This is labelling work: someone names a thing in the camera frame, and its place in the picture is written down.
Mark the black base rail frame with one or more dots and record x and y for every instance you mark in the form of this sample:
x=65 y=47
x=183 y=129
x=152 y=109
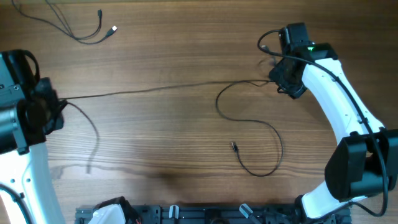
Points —
x=119 y=210

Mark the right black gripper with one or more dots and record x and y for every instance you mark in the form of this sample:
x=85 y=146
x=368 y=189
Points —
x=275 y=75

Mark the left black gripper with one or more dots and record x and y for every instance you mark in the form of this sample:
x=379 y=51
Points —
x=45 y=85

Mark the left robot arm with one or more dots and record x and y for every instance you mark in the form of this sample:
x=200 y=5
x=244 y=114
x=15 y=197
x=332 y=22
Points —
x=30 y=110

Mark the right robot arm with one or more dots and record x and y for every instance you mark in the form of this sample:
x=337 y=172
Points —
x=364 y=163

